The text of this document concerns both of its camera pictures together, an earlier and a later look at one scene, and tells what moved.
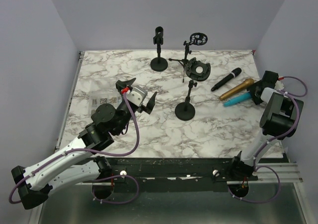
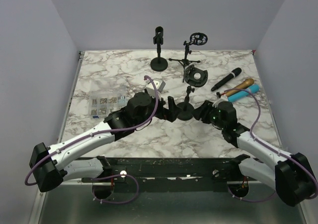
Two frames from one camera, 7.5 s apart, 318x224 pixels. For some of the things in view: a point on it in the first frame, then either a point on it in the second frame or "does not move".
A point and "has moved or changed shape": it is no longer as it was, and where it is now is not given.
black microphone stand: x=197 y=70 has moved or changed shape
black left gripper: x=148 y=109 -> x=170 y=114
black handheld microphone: x=233 y=73 does not move
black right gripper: x=252 y=89 -> x=203 y=111
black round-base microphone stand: x=159 y=63 does not move
